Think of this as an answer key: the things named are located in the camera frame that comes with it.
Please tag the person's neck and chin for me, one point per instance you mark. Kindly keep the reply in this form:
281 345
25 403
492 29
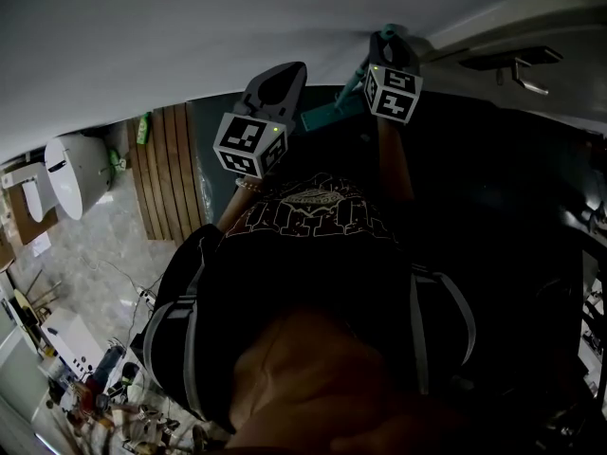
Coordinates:
308 391

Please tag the white oval toilet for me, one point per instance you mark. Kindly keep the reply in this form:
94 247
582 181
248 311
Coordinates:
78 173

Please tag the person's black printed shirt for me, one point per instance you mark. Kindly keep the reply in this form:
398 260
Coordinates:
308 273

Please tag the round wooden stool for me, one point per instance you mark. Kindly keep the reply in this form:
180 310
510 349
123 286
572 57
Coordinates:
23 303

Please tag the white paper sheet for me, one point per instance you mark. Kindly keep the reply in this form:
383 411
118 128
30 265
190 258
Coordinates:
41 244

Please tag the person's right forearm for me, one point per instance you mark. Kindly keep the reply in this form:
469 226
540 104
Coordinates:
393 159

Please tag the brown cardboard sheet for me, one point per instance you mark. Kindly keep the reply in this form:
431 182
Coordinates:
28 230

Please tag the white toilet with seat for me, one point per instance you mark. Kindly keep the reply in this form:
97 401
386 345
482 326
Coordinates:
33 197

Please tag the green spray bottle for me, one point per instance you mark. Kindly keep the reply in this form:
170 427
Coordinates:
115 159

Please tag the brown cardboard box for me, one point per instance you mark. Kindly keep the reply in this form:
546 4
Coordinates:
5 254

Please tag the wooden slat platform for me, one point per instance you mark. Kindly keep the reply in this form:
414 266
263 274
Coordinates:
166 173

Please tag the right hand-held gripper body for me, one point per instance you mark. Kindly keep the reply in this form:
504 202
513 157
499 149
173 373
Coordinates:
391 93

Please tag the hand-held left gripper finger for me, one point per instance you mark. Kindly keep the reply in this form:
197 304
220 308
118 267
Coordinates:
298 90
251 90

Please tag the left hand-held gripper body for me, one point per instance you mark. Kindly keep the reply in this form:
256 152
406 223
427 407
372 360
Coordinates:
246 142

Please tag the white power strip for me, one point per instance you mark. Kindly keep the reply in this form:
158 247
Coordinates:
146 296

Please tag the white table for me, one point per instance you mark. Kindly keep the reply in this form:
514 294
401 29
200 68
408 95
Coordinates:
73 337

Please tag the teal mop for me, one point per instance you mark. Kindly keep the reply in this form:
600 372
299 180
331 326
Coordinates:
327 114

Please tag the person's left forearm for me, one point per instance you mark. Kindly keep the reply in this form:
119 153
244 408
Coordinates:
234 206

